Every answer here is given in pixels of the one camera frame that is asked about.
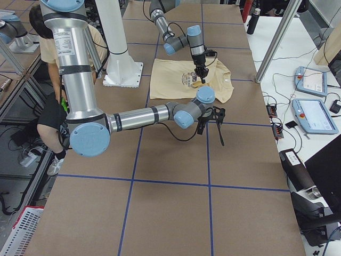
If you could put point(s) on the black water bottle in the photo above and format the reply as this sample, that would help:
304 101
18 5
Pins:
253 21

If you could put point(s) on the aluminium frame post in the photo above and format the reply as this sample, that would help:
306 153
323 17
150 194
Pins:
277 38

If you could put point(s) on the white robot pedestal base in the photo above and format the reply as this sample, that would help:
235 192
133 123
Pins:
122 70

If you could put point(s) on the person in beige shirt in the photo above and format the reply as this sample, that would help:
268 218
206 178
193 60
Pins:
53 114

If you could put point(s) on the far teach pendant tablet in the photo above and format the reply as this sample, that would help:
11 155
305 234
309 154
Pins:
311 81

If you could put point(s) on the near teach pendant tablet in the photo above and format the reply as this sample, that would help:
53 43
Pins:
313 116

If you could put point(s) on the teach pendant tablet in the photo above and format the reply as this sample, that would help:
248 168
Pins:
313 116
311 81

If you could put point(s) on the white plastic basket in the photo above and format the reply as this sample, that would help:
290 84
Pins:
22 231

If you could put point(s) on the beige long-sleeve printed shirt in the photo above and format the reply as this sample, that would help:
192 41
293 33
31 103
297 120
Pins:
177 80

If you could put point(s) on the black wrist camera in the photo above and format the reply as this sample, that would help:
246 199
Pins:
202 121
210 53

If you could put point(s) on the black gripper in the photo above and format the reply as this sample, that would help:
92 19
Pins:
199 61
220 133

